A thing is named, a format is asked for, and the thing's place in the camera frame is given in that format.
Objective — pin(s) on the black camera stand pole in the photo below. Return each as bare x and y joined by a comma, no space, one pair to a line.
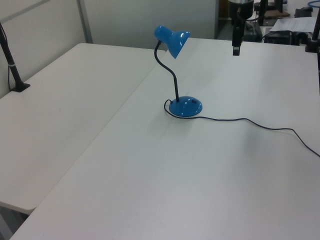
313,40

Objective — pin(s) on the black camera stand with clamp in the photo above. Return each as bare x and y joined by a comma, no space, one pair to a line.
11,65

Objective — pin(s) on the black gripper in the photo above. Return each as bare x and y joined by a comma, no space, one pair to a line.
241,8

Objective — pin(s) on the grey partition frame post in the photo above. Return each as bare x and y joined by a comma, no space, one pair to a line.
85,20

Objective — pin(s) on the black box under papers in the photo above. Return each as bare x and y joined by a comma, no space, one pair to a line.
277,37

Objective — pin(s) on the white paper sheets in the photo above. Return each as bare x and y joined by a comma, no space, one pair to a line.
292,24

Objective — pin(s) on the blue gooseneck desk lamp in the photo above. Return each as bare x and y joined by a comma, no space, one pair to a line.
178,41

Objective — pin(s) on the black thin background pole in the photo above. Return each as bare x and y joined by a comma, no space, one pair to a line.
262,11

